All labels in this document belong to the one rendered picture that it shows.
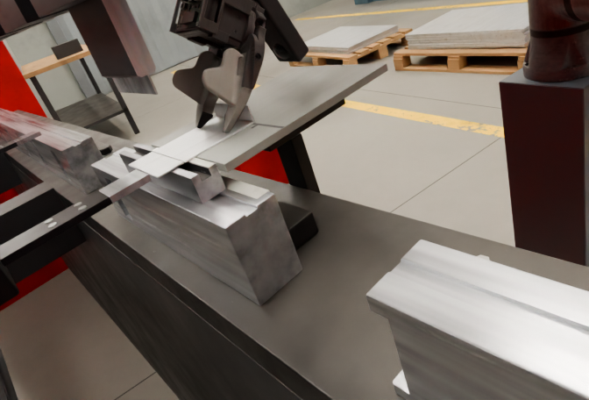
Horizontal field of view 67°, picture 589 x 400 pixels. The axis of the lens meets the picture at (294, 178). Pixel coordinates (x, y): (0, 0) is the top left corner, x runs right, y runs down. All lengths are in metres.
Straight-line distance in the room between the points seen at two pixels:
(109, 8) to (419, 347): 0.36
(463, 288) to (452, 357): 0.04
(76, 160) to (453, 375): 0.78
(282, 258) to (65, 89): 7.65
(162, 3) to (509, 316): 8.10
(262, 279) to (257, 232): 0.05
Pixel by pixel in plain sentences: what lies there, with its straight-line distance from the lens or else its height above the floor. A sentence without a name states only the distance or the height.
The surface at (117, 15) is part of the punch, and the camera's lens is 0.44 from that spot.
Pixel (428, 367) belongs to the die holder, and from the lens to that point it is 0.29.
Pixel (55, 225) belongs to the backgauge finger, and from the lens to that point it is 0.48.
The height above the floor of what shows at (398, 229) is 0.88.
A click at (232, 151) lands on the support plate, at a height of 1.00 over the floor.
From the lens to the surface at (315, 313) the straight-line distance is 0.42.
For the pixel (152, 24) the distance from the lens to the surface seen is 8.18.
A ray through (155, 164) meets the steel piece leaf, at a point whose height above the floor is 1.00.
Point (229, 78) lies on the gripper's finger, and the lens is 0.52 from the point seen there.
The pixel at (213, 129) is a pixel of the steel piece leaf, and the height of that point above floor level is 1.00.
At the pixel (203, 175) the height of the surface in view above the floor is 0.99.
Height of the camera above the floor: 1.16
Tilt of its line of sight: 26 degrees down
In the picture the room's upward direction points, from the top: 19 degrees counter-clockwise
